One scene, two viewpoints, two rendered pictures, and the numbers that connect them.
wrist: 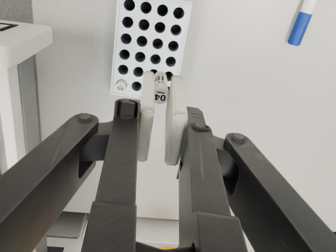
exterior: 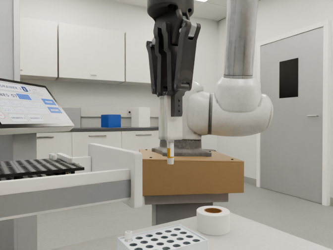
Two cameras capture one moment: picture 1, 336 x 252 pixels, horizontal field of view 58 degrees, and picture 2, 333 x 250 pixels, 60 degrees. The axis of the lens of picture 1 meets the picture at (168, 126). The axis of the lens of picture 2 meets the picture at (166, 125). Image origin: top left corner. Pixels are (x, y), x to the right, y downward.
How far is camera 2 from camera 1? 0.54 m
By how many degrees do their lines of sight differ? 107
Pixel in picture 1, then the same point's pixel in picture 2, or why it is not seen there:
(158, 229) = not seen: outside the picture
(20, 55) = (137, 161)
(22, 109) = (101, 182)
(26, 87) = (112, 187)
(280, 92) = not seen: outside the picture
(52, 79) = (98, 242)
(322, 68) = not seen: outside the picture
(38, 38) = (140, 184)
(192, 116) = (180, 107)
